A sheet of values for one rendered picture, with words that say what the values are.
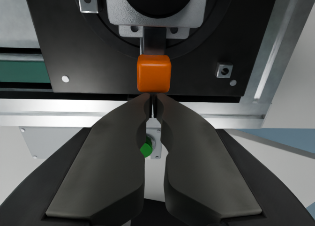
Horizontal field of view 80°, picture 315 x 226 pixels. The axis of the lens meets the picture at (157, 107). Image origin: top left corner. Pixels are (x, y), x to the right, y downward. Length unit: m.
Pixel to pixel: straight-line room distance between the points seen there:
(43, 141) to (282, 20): 0.35
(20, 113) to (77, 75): 0.12
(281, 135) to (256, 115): 1.62
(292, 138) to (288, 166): 1.39
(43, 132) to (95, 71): 0.14
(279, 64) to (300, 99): 0.20
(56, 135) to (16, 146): 0.23
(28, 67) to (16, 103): 0.05
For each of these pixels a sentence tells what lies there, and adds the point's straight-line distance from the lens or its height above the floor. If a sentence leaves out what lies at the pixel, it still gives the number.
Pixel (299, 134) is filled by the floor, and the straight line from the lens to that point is 2.01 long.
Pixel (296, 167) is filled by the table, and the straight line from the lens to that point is 0.64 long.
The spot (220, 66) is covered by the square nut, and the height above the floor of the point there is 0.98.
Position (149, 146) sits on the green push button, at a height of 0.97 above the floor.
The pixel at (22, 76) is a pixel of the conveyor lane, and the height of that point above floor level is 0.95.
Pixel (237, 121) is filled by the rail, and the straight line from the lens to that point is 0.30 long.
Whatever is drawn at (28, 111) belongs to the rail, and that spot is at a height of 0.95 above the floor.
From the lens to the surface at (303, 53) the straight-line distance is 0.42.
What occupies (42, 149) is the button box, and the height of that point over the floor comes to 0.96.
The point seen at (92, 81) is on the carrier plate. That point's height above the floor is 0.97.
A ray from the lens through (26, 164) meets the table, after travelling 0.57.
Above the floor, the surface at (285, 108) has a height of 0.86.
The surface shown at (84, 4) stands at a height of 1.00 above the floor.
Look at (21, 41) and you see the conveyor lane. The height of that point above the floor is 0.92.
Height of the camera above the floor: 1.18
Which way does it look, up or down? 57 degrees down
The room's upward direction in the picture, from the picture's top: 177 degrees clockwise
